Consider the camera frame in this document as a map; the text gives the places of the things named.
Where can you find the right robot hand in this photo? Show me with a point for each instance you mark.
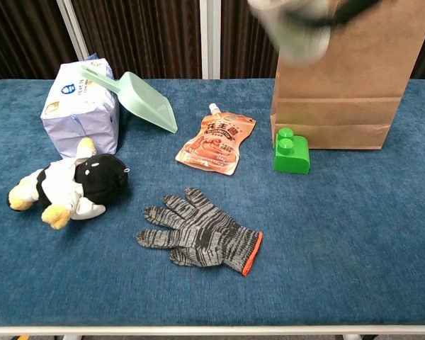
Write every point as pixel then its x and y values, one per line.
pixel 354 10

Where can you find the black white penguin plush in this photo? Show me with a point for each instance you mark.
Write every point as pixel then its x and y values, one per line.
pixel 99 177

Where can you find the green toy building block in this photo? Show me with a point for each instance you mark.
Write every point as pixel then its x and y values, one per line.
pixel 290 156

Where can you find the white paper cup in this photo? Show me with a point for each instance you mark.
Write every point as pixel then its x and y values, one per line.
pixel 301 46

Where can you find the white partition post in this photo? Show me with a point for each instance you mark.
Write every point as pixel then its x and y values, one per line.
pixel 210 35
pixel 74 32

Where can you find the pale purple tissue pack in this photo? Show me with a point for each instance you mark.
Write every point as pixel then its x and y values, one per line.
pixel 78 117

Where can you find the grey striped knit glove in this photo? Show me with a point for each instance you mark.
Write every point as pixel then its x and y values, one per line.
pixel 205 233

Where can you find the brown paper bag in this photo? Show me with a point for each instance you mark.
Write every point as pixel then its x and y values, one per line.
pixel 340 106

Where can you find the mint green plastic scoop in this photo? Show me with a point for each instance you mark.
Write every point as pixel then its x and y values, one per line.
pixel 145 102

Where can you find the blue table mat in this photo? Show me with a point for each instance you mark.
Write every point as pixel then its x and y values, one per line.
pixel 92 283

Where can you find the white table frame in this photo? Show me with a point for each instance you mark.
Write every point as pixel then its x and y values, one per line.
pixel 198 330

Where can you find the orange spout pouch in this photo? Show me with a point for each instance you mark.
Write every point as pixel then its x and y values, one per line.
pixel 212 145

